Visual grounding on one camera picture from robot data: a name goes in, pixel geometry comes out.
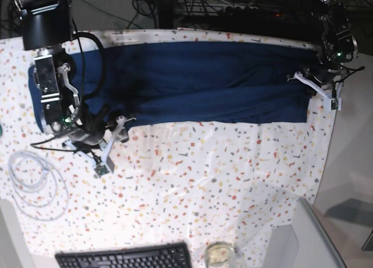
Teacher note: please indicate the dark blue t-shirt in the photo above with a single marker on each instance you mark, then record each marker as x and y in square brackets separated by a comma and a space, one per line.
[199, 82]

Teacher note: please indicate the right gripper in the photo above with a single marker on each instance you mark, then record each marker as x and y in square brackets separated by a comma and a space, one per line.
[96, 144]

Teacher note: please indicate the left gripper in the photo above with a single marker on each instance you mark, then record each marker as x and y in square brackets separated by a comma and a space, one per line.
[326, 81]

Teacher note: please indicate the clear glass jar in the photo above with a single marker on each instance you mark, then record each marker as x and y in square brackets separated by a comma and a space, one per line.
[220, 255]

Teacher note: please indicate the terrazzo patterned table cloth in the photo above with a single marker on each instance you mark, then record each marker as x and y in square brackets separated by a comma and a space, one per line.
[193, 182]

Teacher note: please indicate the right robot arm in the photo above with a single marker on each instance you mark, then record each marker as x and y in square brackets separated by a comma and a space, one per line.
[45, 26]

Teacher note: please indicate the black computer keyboard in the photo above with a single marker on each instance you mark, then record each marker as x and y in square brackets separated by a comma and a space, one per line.
[170, 255]

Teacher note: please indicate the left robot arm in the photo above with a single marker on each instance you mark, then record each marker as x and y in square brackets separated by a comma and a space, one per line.
[338, 46]

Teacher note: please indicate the grey monitor edge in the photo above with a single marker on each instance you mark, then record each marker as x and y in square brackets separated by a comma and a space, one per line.
[315, 248]

